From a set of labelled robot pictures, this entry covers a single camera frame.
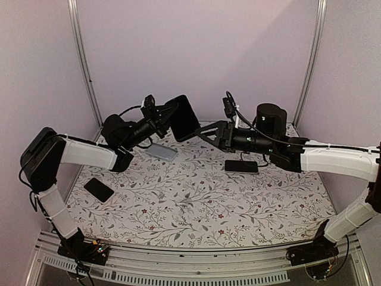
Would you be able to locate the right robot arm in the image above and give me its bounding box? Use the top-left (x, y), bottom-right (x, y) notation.
top-left (195, 103), bottom-right (380, 260)

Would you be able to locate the right aluminium frame post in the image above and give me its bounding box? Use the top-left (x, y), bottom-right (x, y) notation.
top-left (292, 0), bottom-right (327, 129)

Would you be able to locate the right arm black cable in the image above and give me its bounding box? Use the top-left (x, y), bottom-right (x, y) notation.
top-left (225, 91), bottom-right (381, 151)

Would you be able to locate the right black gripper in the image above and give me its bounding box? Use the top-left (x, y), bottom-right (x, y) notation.
top-left (196, 120), bottom-right (275, 154)

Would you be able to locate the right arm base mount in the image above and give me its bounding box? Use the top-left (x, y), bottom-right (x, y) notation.
top-left (285, 243), bottom-right (339, 280)

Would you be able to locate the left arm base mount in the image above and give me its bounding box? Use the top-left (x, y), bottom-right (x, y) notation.
top-left (57, 240), bottom-right (110, 266)

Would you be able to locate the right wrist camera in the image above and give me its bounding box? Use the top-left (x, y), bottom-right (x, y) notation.
top-left (223, 97), bottom-right (239, 128)

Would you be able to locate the black phone with white edge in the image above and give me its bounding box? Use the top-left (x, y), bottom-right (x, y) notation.
top-left (84, 178), bottom-right (115, 204)

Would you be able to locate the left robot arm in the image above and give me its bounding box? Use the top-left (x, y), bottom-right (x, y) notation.
top-left (18, 102), bottom-right (179, 259)

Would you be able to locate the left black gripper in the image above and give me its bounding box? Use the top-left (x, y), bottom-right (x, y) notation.
top-left (121, 103), bottom-right (182, 151)

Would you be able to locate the light blue phone case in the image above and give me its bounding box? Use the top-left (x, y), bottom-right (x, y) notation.
top-left (145, 143), bottom-right (178, 161)

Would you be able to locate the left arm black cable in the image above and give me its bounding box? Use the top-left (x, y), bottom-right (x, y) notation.
top-left (118, 104), bottom-right (143, 117)

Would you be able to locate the floral patterned table mat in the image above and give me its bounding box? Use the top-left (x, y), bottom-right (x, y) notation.
top-left (67, 134), bottom-right (335, 248)

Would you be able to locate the aluminium frame post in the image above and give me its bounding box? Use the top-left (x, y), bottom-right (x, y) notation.
top-left (292, 0), bottom-right (327, 129)
top-left (67, 0), bottom-right (103, 127)

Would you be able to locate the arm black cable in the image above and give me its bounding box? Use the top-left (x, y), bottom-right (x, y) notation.
top-left (225, 91), bottom-right (381, 151)
top-left (118, 104), bottom-right (143, 117)

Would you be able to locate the left aluminium frame post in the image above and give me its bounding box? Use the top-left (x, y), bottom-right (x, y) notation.
top-left (67, 0), bottom-right (103, 127)

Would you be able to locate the front aluminium rail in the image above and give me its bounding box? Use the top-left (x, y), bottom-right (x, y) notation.
top-left (26, 231), bottom-right (376, 285)

